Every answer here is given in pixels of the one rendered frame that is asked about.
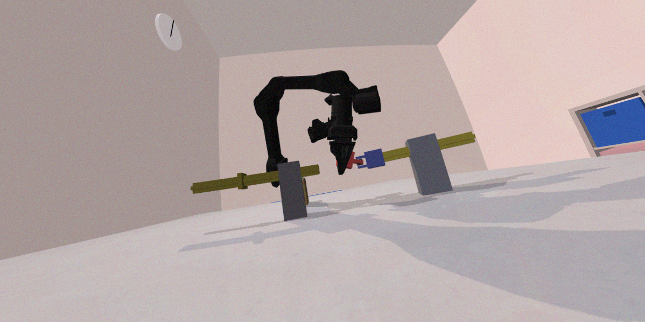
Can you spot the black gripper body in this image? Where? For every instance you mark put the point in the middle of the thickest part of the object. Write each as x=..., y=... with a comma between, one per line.
x=342, y=128

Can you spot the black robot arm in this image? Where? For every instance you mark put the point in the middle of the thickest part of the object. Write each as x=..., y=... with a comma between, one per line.
x=365, y=100

